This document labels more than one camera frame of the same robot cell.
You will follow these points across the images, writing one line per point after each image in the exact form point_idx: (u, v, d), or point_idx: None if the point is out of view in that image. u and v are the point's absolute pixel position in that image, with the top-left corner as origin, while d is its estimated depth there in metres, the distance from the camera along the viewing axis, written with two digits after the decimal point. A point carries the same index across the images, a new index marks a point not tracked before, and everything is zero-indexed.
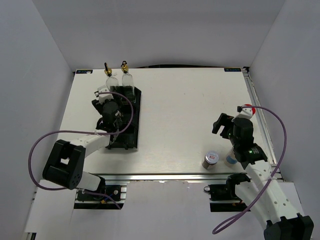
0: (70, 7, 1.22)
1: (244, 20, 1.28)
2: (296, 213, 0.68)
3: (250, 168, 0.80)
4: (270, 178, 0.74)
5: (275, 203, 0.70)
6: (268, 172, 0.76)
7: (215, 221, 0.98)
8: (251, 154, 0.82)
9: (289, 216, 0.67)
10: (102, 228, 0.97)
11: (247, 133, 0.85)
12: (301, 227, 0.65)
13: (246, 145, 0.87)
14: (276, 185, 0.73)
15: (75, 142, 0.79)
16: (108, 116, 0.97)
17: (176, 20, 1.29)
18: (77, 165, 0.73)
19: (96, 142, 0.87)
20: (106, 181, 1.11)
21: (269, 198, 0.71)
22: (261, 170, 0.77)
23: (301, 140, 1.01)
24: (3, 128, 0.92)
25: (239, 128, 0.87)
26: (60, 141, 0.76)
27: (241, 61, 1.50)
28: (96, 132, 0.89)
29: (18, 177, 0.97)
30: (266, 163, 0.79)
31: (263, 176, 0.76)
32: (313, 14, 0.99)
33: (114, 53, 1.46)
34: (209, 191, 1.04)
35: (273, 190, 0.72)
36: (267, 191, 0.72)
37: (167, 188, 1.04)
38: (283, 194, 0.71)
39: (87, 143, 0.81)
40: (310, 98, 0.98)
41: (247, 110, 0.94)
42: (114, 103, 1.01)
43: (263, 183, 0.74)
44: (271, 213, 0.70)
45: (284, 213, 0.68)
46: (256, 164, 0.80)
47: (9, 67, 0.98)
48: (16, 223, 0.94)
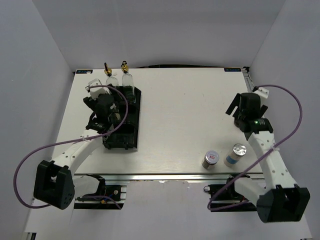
0: (70, 7, 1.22)
1: (244, 20, 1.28)
2: (292, 184, 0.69)
3: (253, 138, 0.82)
4: (273, 147, 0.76)
5: (273, 172, 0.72)
6: (271, 143, 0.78)
7: (215, 221, 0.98)
8: (256, 125, 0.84)
9: (285, 185, 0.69)
10: (103, 228, 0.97)
11: (252, 104, 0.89)
12: (296, 197, 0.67)
13: (253, 117, 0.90)
14: (277, 155, 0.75)
15: (60, 161, 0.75)
16: (102, 109, 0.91)
17: (176, 19, 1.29)
18: (64, 188, 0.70)
19: (85, 151, 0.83)
20: (106, 181, 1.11)
21: (268, 166, 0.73)
22: (264, 140, 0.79)
23: (301, 141, 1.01)
24: (3, 128, 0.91)
25: (245, 100, 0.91)
26: (44, 163, 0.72)
27: (241, 61, 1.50)
28: (84, 139, 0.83)
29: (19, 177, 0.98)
30: (271, 134, 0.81)
31: (264, 146, 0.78)
32: (313, 14, 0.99)
33: (114, 53, 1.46)
34: (209, 191, 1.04)
35: (273, 159, 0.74)
36: (266, 160, 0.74)
37: (167, 189, 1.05)
38: (282, 164, 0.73)
39: (74, 158, 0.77)
40: (311, 98, 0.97)
41: (263, 91, 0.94)
42: (109, 96, 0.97)
43: (264, 152, 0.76)
44: (268, 182, 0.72)
45: (280, 182, 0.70)
46: (260, 133, 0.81)
47: (9, 67, 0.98)
48: (16, 223, 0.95)
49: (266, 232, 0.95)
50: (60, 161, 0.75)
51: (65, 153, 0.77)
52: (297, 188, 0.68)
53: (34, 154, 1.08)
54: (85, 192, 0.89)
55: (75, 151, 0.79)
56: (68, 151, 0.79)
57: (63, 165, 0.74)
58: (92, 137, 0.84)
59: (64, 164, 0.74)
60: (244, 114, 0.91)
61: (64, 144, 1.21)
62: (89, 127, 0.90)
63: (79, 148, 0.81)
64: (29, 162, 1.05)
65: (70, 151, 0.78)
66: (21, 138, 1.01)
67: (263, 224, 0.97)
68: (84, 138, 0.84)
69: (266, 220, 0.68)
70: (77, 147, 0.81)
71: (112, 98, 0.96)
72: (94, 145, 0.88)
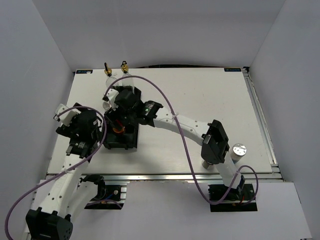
0: (70, 6, 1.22)
1: (244, 20, 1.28)
2: (207, 125, 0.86)
3: (157, 121, 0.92)
4: (174, 115, 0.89)
5: (191, 130, 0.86)
6: (170, 114, 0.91)
7: (215, 221, 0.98)
8: (149, 111, 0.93)
9: (206, 131, 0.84)
10: (103, 228, 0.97)
11: (132, 98, 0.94)
12: (216, 131, 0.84)
13: (140, 107, 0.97)
14: (180, 117, 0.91)
15: (47, 207, 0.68)
16: (84, 124, 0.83)
17: (176, 19, 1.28)
18: (60, 230, 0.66)
19: (73, 182, 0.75)
20: (106, 181, 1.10)
21: (186, 128, 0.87)
22: (165, 116, 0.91)
23: (301, 140, 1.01)
24: (2, 128, 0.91)
25: (124, 101, 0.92)
26: (30, 213, 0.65)
27: (241, 61, 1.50)
28: (67, 171, 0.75)
29: (19, 178, 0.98)
30: (164, 108, 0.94)
31: (169, 119, 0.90)
32: (312, 14, 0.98)
33: (114, 53, 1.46)
34: (209, 191, 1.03)
35: (183, 122, 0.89)
36: (182, 126, 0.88)
37: (167, 188, 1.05)
38: (189, 120, 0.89)
39: (62, 198, 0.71)
40: (311, 98, 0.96)
41: (111, 91, 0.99)
42: (89, 111, 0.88)
43: (174, 124, 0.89)
44: (198, 139, 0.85)
45: (201, 132, 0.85)
46: (158, 115, 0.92)
47: (9, 66, 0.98)
48: (16, 223, 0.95)
49: (266, 232, 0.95)
50: (48, 207, 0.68)
51: (50, 195, 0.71)
52: (211, 125, 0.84)
53: (34, 154, 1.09)
54: (85, 204, 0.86)
55: (60, 189, 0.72)
56: (53, 190, 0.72)
57: (51, 211, 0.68)
58: (75, 167, 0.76)
59: (52, 209, 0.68)
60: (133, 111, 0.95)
61: (64, 145, 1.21)
62: (70, 151, 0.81)
63: (64, 184, 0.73)
64: (29, 162, 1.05)
65: (55, 191, 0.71)
66: (21, 138, 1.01)
67: (264, 225, 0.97)
68: (66, 170, 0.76)
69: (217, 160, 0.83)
70: (62, 183, 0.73)
71: (93, 113, 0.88)
72: (82, 172, 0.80)
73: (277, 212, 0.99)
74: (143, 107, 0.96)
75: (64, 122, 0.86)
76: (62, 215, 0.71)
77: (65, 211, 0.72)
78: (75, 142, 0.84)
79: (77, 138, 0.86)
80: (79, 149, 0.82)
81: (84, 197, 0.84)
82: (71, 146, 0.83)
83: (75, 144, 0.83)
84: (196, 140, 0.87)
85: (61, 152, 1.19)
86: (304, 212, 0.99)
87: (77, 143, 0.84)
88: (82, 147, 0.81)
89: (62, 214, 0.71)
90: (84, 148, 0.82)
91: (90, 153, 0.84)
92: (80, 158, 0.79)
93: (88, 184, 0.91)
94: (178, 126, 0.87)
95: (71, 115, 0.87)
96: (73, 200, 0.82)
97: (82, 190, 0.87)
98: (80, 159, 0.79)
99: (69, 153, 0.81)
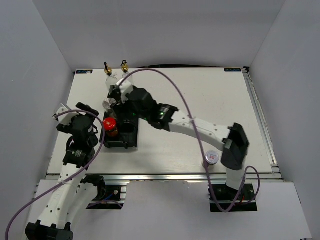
0: (70, 6, 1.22)
1: (244, 20, 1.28)
2: (227, 128, 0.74)
3: (173, 125, 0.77)
4: (192, 119, 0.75)
5: (210, 134, 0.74)
6: (187, 117, 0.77)
7: (215, 221, 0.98)
8: (164, 115, 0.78)
9: (227, 135, 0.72)
10: (103, 228, 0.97)
11: (149, 100, 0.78)
12: (237, 134, 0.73)
13: (154, 110, 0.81)
14: (198, 119, 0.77)
15: (46, 220, 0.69)
16: (79, 134, 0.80)
17: (176, 19, 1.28)
18: None
19: (71, 192, 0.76)
20: (106, 181, 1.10)
21: (204, 133, 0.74)
22: (181, 119, 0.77)
23: (301, 141, 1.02)
24: (3, 128, 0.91)
25: (140, 102, 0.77)
26: (29, 227, 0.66)
27: (241, 61, 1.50)
28: (64, 182, 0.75)
29: (19, 179, 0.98)
30: (181, 111, 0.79)
31: (186, 123, 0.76)
32: (312, 14, 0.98)
33: (114, 53, 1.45)
34: (209, 191, 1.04)
35: (201, 125, 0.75)
36: (200, 130, 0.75)
37: (167, 188, 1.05)
38: (209, 123, 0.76)
39: (60, 210, 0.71)
40: (311, 98, 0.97)
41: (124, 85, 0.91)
42: (85, 117, 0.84)
43: (191, 128, 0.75)
44: (217, 144, 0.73)
45: (222, 136, 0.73)
46: (174, 119, 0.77)
47: (9, 67, 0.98)
48: (16, 224, 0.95)
49: (266, 232, 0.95)
50: (46, 220, 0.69)
51: (49, 208, 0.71)
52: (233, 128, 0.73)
53: (34, 154, 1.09)
54: (86, 205, 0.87)
55: (58, 201, 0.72)
56: (52, 202, 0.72)
57: (50, 224, 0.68)
58: (72, 177, 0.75)
59: (51, 222, 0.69)
60: (147, 113, 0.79)
61: (64, 145, 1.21)
62: (66, 161, 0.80)
63: (62, 195, 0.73)
64: (29, 162, 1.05)
65: (53, 204, 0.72)
66: (21, 138, 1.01)
67: (264, 225, 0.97)
68: (63, 181, 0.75)
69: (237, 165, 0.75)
70: (59, 194, 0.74)
71: (89, 119, 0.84)
72: (80, 179, 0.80)
73: (277, 212, 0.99)
74: (158, 110, 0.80)
75: (64, 122, 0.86)
76: (62, 225, 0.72)
77: (64, 221, 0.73)
78: (71, 151, 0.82)
79: (74, 146, 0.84)
80: (76, 158, 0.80)
81: (83, 203, 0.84)
82: (68, 155, 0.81)
83: (72, 153, 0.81)
84: (214, 145, 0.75)
85: (61, 152, 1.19)
86: (304, 212, 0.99)
87: (74, 151, 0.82)
88: (79, 156, 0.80)
89: (61, 225, 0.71)
90: (80, 157, 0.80)
91: (87, 161, 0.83)
92: (78, 168, 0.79)
93: (88, 186, 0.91)
94: (195, 130, 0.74)
95: (70, 116, 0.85)
96: (74, 206, 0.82)
97: (82, 194, 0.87)
98: (77, 170, 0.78)
99: (66, 162, 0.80)
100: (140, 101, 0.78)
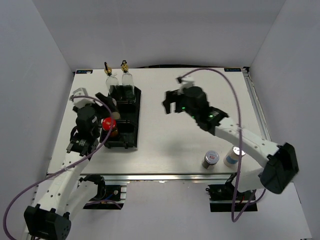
0: (70, 6, 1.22)
1: (244, 20, 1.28)
2: (276, 146, 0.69)
3: (218, 130, 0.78)
4: (239, 128, 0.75)
5: (255, 147, 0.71)
6: (235, 126, 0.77)
7: (215, 221, 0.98)
8: (213, 117, 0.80)
9: (273, 152, 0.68)
10: (103, 228, 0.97)
11: (202, 101, 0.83)
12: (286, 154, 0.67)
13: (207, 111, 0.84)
14: (246, 131, 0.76)
15: (46, 204, 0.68)
16: (84, 124, 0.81)
17: (176, 19, 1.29)
18: (57, 227, 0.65)
19: (72, 180, 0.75)
20: (106, 181, 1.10)
21: (249, 144, 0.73)
22: (229, 126, 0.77)
23: (301, 140, 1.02)
24: (3, 128, 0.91)
25: (194, 99, 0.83)
26: (28, 210, 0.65)
27: (241, 61, 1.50)
28: (66, 169, 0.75)
29: (18, 178, 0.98)
30: (230, 118, 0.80)
31: (232, 130, 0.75)
32: (312, 14, 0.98)
33: (114, 53, 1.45)
34: (209, 191, 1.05)
35: (247, 136, 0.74)
36: (245, 141, 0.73)
37: (167, 188, 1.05)
38: (257, 136, 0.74)
39: (60, 196, 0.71)
40: (311, 98, 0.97)
41: (188, 78, 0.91)
42: (90, 108, 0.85)
43: (236, 136, 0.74)
44: (261, 159, 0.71)
45: (267, 151, 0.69)
46: (221, 123, 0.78)
47: (9, 67, 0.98)
48: (16, 223, 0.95)
49: (267, 232, 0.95)
50: (46, 204, 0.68)
51: (49, 192, 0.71)
52: (282, 147, 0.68)
53: (34, 154, 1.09)
54: (85, 201, 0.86)
55: (59, 187, 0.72)
56: (52, 187, 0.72)
57: (49, 209, 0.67)
58: (75, 164, 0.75)
59: (50, 207, 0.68)
60: (197, 112, 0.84)
61: (64, 144, 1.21)
62: (70, 149, 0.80)
63: (63, 182, 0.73)
64: (29, 162, 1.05)
65: (54, 189, 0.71)
66: (21, 139, 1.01)
67: (264, 225, 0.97)
68: (66, 167, 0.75)
69: (278, 188, 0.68)
70: (61, 180, 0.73)
71: (94, 110, 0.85)
72: (81, 169, 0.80)
73: (277, 212, 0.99)
74: (207, 113, 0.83)
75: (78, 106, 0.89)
76: (61, 212, 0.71)
77: (63, 209, 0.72)
78: (75, 140, 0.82)
79: (77, 136, 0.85)
80: (79, 147, 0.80)
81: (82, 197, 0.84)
82: (72, 144, 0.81)
83: (76, 142, 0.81)
84: (257, 159, 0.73)
85: (61, 152, 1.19)
86: (304, 212, 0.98)
87: (78, 140, 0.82)
88: (83, 145, 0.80)
89: (60, 212, 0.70)
90: (84, 146, 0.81)
91: (90, 151, 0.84)
92: (81, 156, 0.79)
93: (88, 184, 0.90)
94: (240, 139, 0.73)
95: (85, 101, 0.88)
96: (73, 198, 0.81)
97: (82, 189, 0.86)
98: (80, 157, 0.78)
99: (70, 150, 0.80)
100: (195, 99, 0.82)
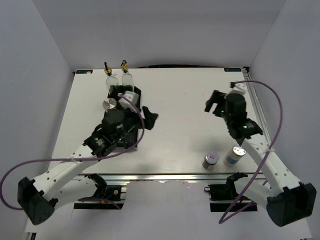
0: (70, 6, 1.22)
1: (244, 20, 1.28)
2: (297, 182, 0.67)
3: (246, 143, 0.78)
4: (269, 149, 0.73)
5: (275, 174, 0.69)
6: (265, 145, 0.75)
7: (215, 221, 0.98)
8: (246, 129, 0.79)
9: (291, 186, 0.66)
10: (103, 228, 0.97)
11: (240, 109, 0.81)
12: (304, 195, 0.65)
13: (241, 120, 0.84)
14: (273, 155, 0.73)
15: (39, 184, 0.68)
16: (107, 126, 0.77)
17: (176, 19, 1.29)
18: (36, 211, 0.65)
19: (73, 171, 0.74)
20: (106, 181, 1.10)
21: (271, 169, 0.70)
22: (258, 143, 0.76)
23: (301, 140, 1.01)
24: (3, 128, 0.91)
25: (232, 104, 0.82)
26: (23, 183, 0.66)
27: (241, 61, 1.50)
28: (73, 159, 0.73)
29: (18, 178, 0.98)
30: (263, 136, 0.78)
31: (260, 150, 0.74)
32: (312, 14, 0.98)
33: (114, 53, 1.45)
34: (209, 191, 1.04)
35: (273, 161, 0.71)
36: (266, 164, 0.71)
37: (167, 188, 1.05)
38: (283, 165, 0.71)
39: (55, 182, 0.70)
40: (311, 98, 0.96)
41: (240, 86, 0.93)
42: (121, 112, 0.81)
43: (261, 156, 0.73)
44: (276, 188, 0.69)
45: (286, 183, 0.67)
46: (252, 138, 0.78)
47: (9, 67, 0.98)
48: (16, 223, 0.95)
49: (267, 233, 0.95)
50: (39, 184, 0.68)
51: (48, 174, 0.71)
52: (303, 185, 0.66)
53: (34, 154, 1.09)
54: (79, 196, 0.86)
55: (59, 173, 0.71)
56: (53, 171, 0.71)
57: (39, 190, 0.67)
58: (82, 159, 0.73)
59: (41, 188, 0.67)
60: (232, 118, 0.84)
61: (64, 144, 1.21)
62: (87, 143, 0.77)
63: (64, 170, 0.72)
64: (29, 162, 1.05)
65: (54, 173, 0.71)
66: (21, 139, 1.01)
67: (263, 225, 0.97)
68: (73, 158, 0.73)
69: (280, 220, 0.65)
70: (63, 167, 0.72)
71: (123, 115, 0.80)
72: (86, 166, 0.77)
73: None
74: (242, 123, 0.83)
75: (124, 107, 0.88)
76: (49, 197, 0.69)
77: (53, 195, 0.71)
78: (94, 136, 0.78)
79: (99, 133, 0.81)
80: (95, 146, 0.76)
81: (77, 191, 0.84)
82: (90, 139, 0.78)
83: (94, 139, 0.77)
84: (271, 185, 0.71)
85: (61, 152, 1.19)
86: None
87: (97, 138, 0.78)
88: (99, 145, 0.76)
89: (48, 197, 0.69)
90: (100, 147, 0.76)
91: (103, 153, 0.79)
92: (91, 155, 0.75)
93: (89, 181, 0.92)
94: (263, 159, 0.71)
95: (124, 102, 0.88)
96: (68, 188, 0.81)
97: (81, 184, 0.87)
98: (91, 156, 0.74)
99: (85, 144, 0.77)
100: (233, 104, 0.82)
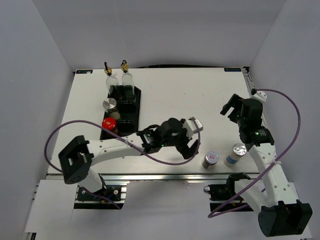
0: (70, 6, 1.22)
1: (244, 20, 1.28)
2: (295, 199, 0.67)
3: (254, 150, 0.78)
4: (275, 160, 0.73)
5: (274, 187, 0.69)
6: (272, 156, 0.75)
7: (215, 221, 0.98)
8: (257, 136, 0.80)
9: (287, 202, 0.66)
10: (103, 228, 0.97)
11: (255, 114, 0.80)
12: (298, 214, 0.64)
13: (254, 126, 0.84)
14: (279, 168, 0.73)
15: (92, 148, 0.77)
16: (163, 128, 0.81)
17: (176, 19, 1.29)
18: (79, 169, 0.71)
19: (118, 151, 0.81)
20: (106, 181, 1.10)
21: (271, 180, 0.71)
22: (265, 152, 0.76)
23: (301, 140, 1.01)
24: (2, 128, 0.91)
25: (247, 109, 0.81)
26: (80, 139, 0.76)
27: (241, 61, 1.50)
28: (126, 142, 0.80)
29: (19, 178, 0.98)
30: (273, 146, 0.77)
31: (266, 159, 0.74)
32: (312, 14, 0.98)
33: (114, 53, 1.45)
34: (209, 191, 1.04)
35: (276, 173, 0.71)
36: (268, 175, 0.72)
37: (167, 188, 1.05)
38: (285, 179, 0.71)
39: (105, 153, 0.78)
40: (311, 98, 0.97)
41: (261, 94, 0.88)
42: (180, 123, 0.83)
43: (265, 166, 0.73)
44: (271, 199, 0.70)
45: (282, 198, 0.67)
46: (261, 146, 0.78)
47: (9, 67, 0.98)
48: (16, 223, 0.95)
49: None
50: (93, 146, 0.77)
51: (101, 143, 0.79)
52: (299, 203, 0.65)
53: (34, 154, 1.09)
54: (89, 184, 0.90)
55: (109, 146, 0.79)
56: (106, 143, 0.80)
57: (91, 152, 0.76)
58: (132, 147, 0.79)
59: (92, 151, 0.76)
60: (245, 122, 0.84)
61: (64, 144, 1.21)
62: (141, 134, 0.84)
63: (114, 147, 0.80)
64: (29, 162, 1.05)
65: (107, 145, 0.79)
66: (21, 139, 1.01)
67: None
68: (127, 141, 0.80)
69: (268, 230, 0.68)
70: (115, 144, 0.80)
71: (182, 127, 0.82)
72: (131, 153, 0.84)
73: None
74: (255, 129, 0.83)
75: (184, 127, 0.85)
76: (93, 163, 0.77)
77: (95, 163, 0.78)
78: (148, 132, 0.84)
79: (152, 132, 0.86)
80: (144, 140, 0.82)
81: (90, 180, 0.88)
82: (143, 132, 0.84)
83: (147, 134, 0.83)
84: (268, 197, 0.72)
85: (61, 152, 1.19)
86: None
87: (149, 134, 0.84)
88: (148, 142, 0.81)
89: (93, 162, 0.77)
90: (148, 143, 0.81)
91: (149, 151, 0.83)
92: (140, 147, 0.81)
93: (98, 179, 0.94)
94: (266, 169, 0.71)
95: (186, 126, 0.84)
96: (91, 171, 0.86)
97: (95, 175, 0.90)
98: (139, 148, 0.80)
99: (138, 134, 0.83)
100: (248, 109, 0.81)
